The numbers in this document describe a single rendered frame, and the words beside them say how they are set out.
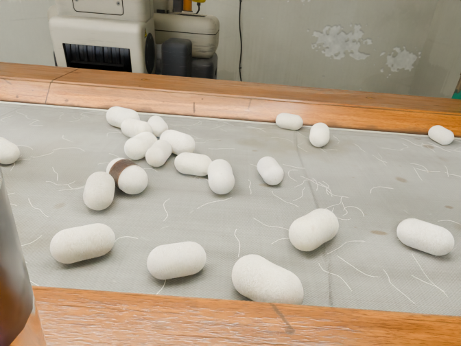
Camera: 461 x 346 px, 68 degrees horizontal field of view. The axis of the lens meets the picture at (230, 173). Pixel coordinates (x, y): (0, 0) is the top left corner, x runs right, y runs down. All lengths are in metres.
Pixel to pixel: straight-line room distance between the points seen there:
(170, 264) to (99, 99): 0.31
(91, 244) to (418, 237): 0.19
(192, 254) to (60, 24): 0.83
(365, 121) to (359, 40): 1.99
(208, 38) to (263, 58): 1.20
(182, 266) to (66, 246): 0.06
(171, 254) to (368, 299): 0.11
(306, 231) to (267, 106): 0.26
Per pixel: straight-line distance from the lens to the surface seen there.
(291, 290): 0.17
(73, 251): 0.20
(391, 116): 0.48
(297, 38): 2.35
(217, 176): 0.25
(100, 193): 0.24
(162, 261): 0.18
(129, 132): 0.35
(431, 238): 0.24
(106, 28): 0.92
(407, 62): 2.58
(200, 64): 1.18
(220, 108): 0.43
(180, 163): 0.28
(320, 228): 0.21
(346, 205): 0.28
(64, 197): 0.27
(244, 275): 0.17
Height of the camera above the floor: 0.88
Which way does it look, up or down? 27 degrees down
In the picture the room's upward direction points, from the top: 5 degrees clockwise
